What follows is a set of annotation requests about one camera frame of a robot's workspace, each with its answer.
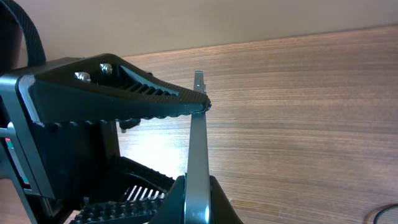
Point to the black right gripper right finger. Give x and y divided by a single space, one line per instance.
173 208

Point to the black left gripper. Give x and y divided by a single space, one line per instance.
58 129

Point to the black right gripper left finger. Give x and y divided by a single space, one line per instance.
134 211

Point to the blue screen smartphone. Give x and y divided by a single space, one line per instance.
197 189

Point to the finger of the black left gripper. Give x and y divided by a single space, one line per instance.
122 174

